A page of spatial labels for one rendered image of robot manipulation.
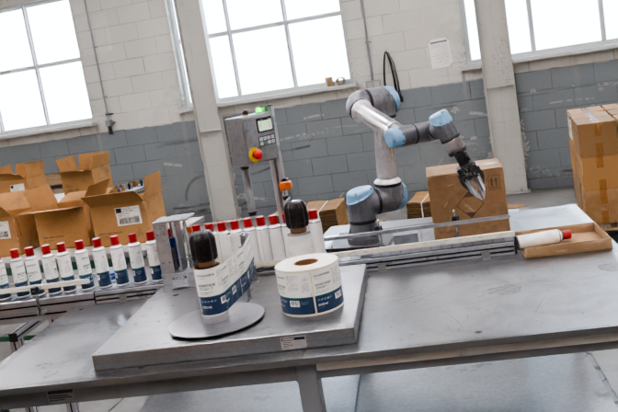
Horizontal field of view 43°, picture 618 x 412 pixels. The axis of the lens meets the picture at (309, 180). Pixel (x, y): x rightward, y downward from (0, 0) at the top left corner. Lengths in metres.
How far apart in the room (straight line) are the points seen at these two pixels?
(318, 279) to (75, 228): 2.64
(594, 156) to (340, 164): 3.36
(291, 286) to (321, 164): 6.23
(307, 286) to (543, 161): 6.08
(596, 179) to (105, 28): 5.81
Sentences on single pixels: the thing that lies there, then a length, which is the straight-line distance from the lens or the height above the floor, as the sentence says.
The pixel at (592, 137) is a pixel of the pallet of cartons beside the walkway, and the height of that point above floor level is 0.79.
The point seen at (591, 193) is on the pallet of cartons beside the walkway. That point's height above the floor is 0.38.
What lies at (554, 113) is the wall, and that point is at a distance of 8.23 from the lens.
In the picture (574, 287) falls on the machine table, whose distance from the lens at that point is 2.57.
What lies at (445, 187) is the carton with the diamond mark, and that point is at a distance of 3.15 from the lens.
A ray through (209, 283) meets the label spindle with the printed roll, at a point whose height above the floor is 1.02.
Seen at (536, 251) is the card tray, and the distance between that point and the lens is 2.90.
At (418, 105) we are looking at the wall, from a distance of 8.29.
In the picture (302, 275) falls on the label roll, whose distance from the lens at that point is 2.38.
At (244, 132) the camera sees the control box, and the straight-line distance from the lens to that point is 2.98.
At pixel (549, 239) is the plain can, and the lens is 3.03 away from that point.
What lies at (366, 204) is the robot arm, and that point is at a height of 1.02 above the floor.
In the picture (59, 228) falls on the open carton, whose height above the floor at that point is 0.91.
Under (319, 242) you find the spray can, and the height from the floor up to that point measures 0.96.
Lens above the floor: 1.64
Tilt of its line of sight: 8 degrees down
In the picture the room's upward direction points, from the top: 9 degrees counter-clockwise
